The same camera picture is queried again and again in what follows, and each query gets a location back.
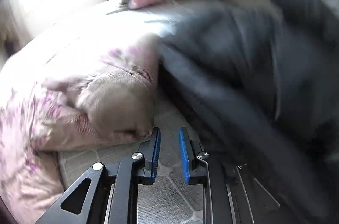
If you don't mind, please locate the grey quilted bedspread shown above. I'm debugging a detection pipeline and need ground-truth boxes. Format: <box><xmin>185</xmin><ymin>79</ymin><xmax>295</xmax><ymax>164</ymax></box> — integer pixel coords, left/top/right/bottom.
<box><xmin>56</xmin><ymin>0</ymin><xmax>213</xmax><ymax>224</ymax></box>

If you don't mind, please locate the pink floral quilted garment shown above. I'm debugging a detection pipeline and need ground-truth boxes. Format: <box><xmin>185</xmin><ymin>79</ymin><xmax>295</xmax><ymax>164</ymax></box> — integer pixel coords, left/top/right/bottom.
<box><xmin>1</xmin><ymin>34</ymin><xmax>158</xmax><ymax>223</ymax></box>

